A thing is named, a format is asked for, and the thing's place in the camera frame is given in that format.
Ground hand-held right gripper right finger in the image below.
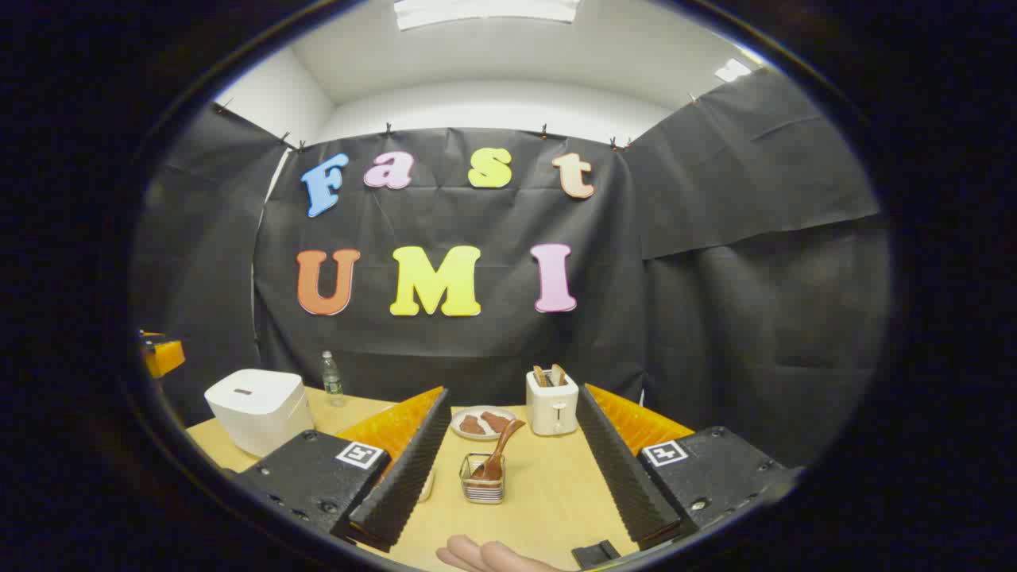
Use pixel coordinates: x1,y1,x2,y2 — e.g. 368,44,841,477
576,384,802,551

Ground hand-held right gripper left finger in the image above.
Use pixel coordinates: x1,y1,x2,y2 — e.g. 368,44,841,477
234,387,452,553

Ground wire chopstick holder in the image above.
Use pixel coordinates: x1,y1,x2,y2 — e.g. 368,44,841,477
459,452,507,505

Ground brown wooden spoon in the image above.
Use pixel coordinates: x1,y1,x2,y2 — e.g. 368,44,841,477
471,419,527,481

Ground white rice cooker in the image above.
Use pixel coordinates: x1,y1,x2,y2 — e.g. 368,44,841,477
204,369,315,458

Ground white round plate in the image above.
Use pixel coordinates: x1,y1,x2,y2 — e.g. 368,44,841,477
450,406,517,441

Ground white toaster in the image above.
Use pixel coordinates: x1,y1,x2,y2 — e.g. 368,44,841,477
526,367,579,436

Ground clear plastic water bottle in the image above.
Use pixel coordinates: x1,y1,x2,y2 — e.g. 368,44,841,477
322,350,346,408

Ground large ceiling light panel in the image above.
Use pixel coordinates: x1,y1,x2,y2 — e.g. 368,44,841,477
395,0,581,31

